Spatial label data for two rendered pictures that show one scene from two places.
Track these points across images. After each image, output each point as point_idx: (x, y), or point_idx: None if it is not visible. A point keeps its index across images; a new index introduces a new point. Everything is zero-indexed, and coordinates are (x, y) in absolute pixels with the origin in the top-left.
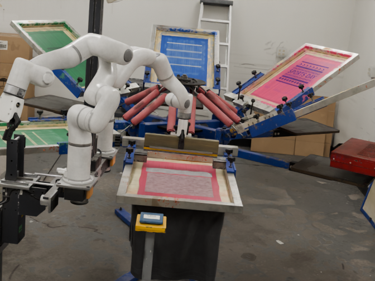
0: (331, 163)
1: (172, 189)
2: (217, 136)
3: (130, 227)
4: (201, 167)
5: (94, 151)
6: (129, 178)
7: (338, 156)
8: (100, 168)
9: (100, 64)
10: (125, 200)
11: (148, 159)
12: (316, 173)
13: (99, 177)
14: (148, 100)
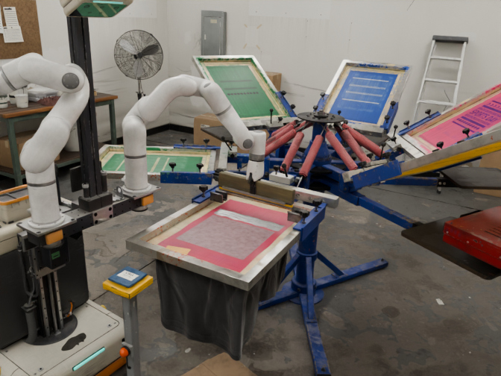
0: (443, 237)
1: (209, 240)
2: (341, 180)
3: None
4: (281, 216)
5: (100, 189)
6: (172, 220)
7: (453, 230)
8: (107, 208)
9: (62, 92)
10: (133, 248)
11: (235, 199)
12: (429, 245)
13: (104, 218)
14: (281, 135)
